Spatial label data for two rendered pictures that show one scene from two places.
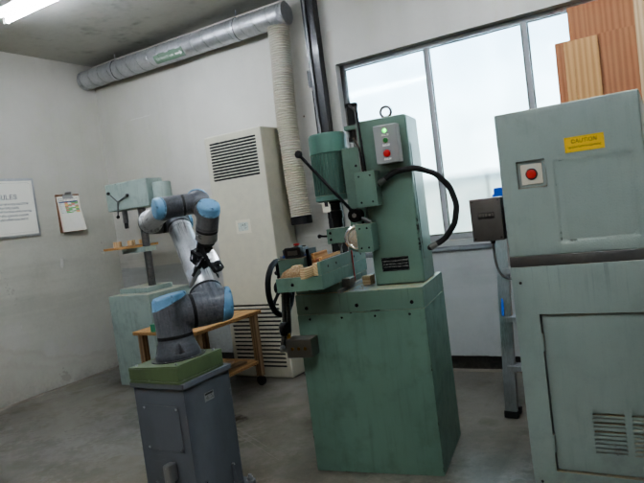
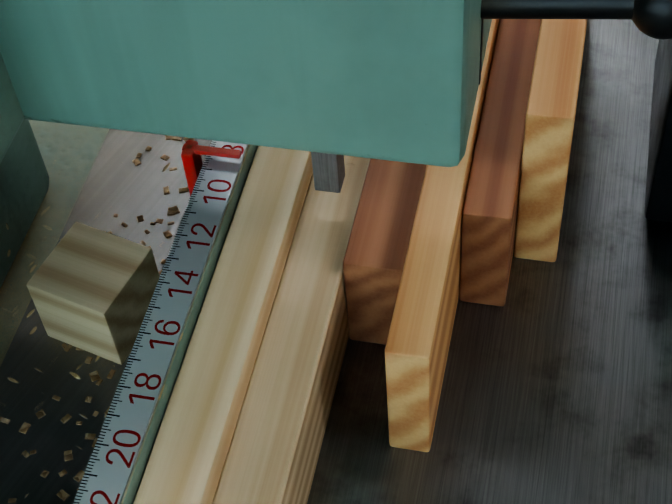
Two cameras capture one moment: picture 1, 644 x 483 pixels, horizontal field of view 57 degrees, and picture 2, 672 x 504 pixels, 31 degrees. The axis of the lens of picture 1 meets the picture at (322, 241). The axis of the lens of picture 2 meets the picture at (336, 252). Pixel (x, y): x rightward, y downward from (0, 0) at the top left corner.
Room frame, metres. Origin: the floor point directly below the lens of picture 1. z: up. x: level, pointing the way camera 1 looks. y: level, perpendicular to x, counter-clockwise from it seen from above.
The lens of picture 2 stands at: (3.04, -0.11, 1.26)
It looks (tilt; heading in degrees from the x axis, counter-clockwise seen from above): 51 degrees down; 174
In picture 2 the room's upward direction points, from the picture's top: 5 degrees counter-clockwise
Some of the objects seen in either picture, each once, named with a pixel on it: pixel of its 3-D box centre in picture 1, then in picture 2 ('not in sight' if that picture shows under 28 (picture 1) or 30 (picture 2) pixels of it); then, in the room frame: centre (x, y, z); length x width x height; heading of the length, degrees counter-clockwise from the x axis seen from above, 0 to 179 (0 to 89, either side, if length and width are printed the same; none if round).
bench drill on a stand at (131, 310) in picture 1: (152, 279); not in sight; (4.70, 1.38, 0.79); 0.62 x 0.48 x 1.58; 60
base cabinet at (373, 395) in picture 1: (381, 377); not in sight; (2.72, -0.20, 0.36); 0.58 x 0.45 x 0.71; 68
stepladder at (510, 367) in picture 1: (522, 299); not in sight; (2.99, -0.97, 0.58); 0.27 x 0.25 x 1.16; 150
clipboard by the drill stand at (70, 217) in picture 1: (71, 211); not in sight; (5.01, 2.06, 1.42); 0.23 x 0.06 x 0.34; 149
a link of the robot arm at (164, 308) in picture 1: (172, 313); not in sight; (2.52, 0.67, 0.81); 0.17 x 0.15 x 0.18; 114
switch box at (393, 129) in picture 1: (387, 144); not in sight; (2.51, -0.33, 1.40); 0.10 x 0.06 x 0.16; 68
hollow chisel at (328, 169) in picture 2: not in sight; (325, 131); (2.76, -0.08, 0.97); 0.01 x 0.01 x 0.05; 68
